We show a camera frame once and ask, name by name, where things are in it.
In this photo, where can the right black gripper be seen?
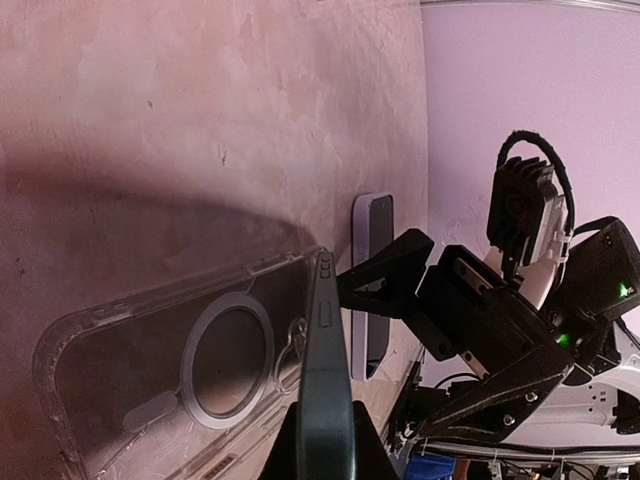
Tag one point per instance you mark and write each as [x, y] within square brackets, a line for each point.
[471, 309]

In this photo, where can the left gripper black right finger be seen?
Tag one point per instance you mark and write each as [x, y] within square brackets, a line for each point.
[372, 460]

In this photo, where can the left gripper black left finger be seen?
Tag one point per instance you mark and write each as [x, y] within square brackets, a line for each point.
[282, 462]

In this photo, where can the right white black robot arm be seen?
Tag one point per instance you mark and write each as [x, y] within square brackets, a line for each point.
[600, 285]

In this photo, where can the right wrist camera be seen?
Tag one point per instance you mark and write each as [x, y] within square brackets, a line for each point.
[526, 212]

